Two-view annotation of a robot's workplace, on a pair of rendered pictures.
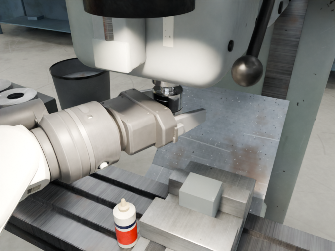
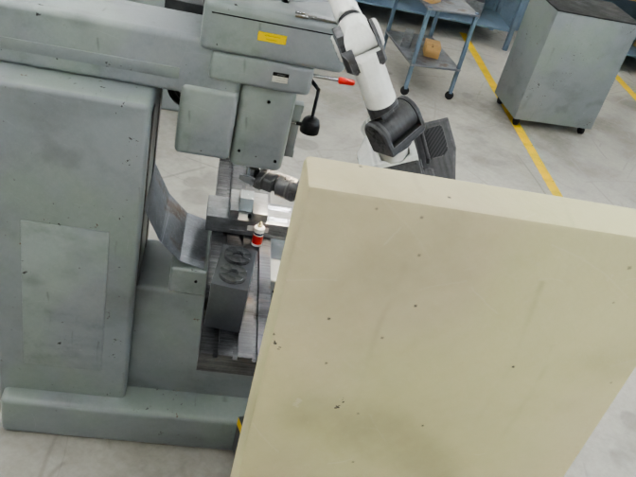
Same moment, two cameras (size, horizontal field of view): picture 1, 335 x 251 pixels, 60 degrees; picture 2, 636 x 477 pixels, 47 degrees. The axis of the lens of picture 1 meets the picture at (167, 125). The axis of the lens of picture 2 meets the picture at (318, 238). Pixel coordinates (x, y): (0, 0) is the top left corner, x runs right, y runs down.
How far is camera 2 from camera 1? 2.84 m
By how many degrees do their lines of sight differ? 98
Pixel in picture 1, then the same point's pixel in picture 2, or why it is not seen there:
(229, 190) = (235, 194)
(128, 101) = (267, 175)
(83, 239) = (265, 257)
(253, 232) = not seen: hidden behind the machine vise
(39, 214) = (263, 278)
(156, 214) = (262, 211)
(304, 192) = not seen: outside the picture
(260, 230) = not seen: hidden behind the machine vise
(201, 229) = (261, 200)
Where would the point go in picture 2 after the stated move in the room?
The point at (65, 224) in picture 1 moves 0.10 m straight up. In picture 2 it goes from (262, 267) to (267, 245)
